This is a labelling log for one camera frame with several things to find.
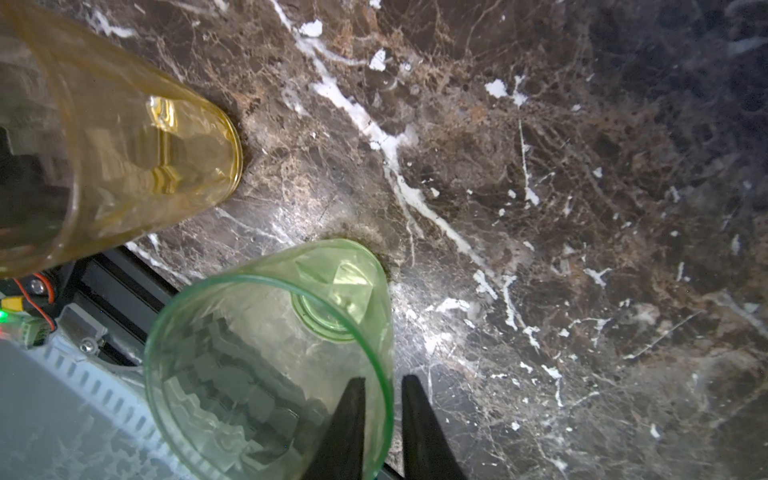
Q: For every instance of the yellow glass cup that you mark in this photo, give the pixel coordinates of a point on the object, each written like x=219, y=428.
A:
x=98, y=147

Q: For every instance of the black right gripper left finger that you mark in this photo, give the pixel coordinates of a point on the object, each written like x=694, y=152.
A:
x=340, y=454

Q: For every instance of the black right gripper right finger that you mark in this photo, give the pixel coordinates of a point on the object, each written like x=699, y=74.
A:
x=426, y=453

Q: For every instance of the green glass cup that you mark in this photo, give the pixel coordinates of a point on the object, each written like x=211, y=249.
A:
x=244, y=370

